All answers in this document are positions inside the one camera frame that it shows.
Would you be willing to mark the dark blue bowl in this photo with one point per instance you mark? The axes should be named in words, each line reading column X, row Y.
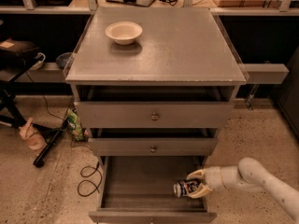
column 64, row 59

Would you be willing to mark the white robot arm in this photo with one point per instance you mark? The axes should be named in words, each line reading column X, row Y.
column 250, row 175

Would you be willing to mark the green chip bag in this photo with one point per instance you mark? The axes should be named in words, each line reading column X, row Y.
column 74, row 126

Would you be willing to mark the grey top drawer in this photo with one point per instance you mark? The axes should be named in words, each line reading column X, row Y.
column 128, row 107

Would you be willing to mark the grey drawer cabinet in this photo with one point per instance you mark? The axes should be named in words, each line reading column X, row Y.
column 179, row 47

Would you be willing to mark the black stand leg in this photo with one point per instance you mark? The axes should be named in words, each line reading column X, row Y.
column 51, row 137

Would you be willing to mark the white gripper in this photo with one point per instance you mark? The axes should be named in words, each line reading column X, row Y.
column 212, row 176

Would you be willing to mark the grey middle drawer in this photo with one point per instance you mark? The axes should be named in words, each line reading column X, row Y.
column 137, row 142

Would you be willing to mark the brass middle drawer knob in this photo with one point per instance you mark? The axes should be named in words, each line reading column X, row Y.
column 153, row 149

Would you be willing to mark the grey drawer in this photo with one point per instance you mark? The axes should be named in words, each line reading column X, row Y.
column 137, row 142
column 139, row 190
column 128, row 107

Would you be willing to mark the brass top drawer knob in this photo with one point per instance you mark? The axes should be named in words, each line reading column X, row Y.
column 154, row 116

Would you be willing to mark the grey bottom drawer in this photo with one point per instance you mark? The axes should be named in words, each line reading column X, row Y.
column 139, row 190

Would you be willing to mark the brass drawer knob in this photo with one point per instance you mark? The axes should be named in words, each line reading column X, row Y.
column 154, row 116
column 153, row 149

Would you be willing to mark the pink plastic bag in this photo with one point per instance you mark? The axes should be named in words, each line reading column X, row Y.
column 32, row 137

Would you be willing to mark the blue pepsi can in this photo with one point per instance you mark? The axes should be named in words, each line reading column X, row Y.
column 183, row 188

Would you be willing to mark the white cup on shelf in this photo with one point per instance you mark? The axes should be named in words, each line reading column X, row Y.
column 40, row 59

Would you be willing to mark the white paper bowl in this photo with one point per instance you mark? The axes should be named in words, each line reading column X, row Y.
column 124, row 32

